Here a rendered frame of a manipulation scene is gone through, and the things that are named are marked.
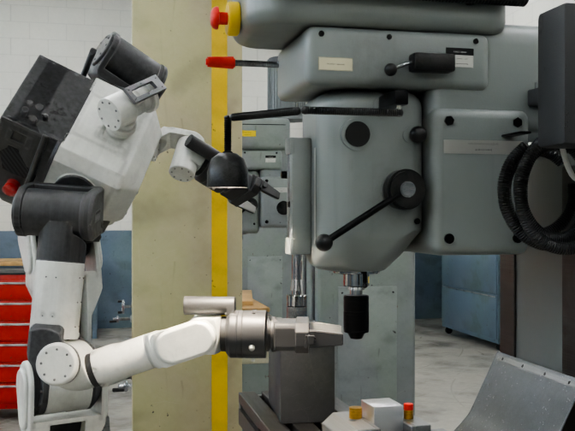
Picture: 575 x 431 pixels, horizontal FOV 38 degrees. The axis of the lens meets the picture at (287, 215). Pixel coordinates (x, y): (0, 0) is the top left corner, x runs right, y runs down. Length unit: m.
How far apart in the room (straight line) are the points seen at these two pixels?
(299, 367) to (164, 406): 1.51
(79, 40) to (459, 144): 9.37
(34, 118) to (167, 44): 1.60
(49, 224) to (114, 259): 8.88
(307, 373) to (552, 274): 0.56
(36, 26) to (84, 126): 9.01
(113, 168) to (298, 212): 0.40
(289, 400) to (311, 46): 0.79
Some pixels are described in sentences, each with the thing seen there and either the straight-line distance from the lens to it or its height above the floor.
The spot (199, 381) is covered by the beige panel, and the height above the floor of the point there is 0.77.
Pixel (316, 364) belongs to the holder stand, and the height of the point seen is 1.09.
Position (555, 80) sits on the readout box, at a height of 1.61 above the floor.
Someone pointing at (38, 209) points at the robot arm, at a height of 1.42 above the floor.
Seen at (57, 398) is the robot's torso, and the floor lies 0.99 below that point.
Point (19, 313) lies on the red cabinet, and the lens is 5.99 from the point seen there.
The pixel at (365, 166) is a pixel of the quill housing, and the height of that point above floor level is 1.50.
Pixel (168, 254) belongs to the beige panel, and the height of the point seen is 1.26.
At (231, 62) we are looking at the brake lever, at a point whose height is 1.70.
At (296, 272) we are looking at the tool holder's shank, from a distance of 1.95.
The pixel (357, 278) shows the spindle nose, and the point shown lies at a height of 1.30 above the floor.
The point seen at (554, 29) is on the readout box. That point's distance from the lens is 1.34.
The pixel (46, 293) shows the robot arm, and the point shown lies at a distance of 1.60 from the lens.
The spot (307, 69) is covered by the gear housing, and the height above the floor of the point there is 1.65.
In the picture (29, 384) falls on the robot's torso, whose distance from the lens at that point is 2.02.
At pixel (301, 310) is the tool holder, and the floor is 1.19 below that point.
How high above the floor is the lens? 1.41
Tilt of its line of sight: level
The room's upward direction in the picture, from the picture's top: straight up
